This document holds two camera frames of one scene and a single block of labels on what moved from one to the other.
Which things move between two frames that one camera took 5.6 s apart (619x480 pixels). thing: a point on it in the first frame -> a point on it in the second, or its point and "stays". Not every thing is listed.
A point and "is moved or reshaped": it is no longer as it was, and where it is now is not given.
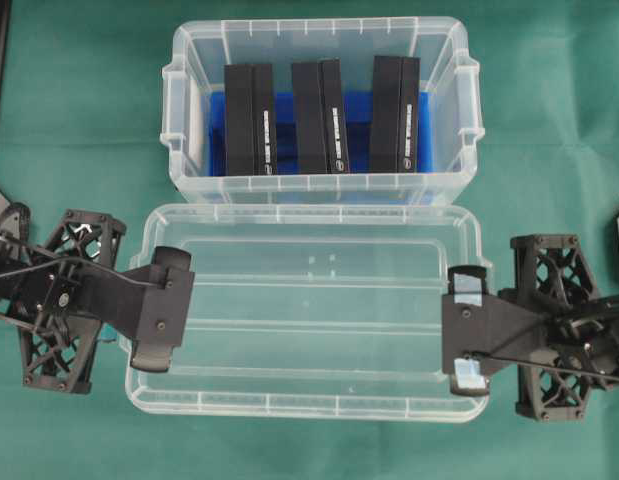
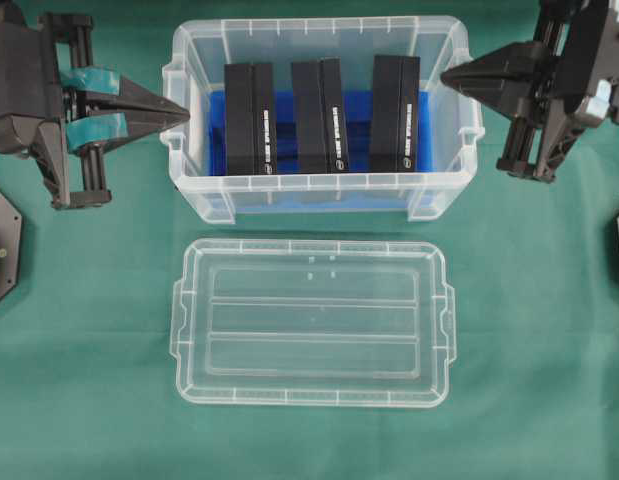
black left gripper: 59,295 -> 27,110
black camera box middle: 320,117 stays
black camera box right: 395,114 stays
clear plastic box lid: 315,313 is moved or reshaped
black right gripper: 587,333 -> 585,44
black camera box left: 250,119 stays
